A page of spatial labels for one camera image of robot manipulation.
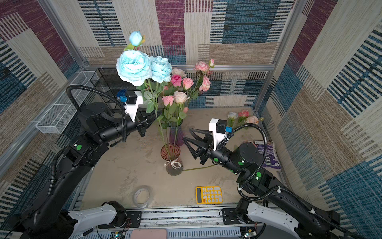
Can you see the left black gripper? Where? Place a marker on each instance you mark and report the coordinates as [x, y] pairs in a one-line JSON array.
[[142, 124]]

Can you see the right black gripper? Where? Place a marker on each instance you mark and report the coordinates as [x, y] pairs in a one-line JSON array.
[[208, 139]]

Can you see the purple blue glass vase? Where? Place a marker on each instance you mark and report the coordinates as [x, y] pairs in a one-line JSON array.
[[176, 133]]

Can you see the dark red glass vase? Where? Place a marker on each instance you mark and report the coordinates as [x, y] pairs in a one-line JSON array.
[[173, 164]]

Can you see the pale cream rose stem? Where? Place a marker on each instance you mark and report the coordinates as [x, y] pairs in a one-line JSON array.
[[181, 99]]

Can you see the magenta rose stem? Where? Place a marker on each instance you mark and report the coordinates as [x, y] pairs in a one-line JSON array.
[[176, 81]]

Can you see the pink tulip bud stem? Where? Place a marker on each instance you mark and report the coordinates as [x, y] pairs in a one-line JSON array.
[[187, 83]]

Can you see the cream white rose stem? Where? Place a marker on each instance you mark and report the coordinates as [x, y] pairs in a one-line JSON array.
[[180, 72]]

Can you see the light blue peony stem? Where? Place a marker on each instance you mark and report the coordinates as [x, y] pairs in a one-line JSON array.
[[148, 74]]

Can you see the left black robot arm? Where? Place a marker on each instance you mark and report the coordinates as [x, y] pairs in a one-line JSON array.
[[46, 218]]

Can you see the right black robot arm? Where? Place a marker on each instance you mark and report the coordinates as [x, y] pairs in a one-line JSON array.
[[264, 198]]

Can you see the pile of artificial flowers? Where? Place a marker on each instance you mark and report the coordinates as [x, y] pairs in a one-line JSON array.
[[236, 119]]

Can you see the yellow calculator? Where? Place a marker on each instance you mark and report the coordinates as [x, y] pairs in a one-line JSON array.
[[208, 195]]

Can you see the purple packet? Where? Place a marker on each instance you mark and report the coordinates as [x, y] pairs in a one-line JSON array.
[[271, 161]]

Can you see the clear tape roll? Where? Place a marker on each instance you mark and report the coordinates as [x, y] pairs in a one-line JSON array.
[[142, 197]]

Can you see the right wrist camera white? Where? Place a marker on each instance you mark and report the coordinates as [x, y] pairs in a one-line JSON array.
[[220, 129]]

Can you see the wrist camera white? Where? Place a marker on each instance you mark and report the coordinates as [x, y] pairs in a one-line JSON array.
[[131, 100], [220, 129]]

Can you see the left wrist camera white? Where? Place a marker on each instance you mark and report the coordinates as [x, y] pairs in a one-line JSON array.
[[131, 100]]

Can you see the black wire shelf rack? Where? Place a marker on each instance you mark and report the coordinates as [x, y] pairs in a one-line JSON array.
[[107, 81]]

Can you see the white mesh wall basket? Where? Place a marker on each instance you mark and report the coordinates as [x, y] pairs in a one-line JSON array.
[[61, 112]]

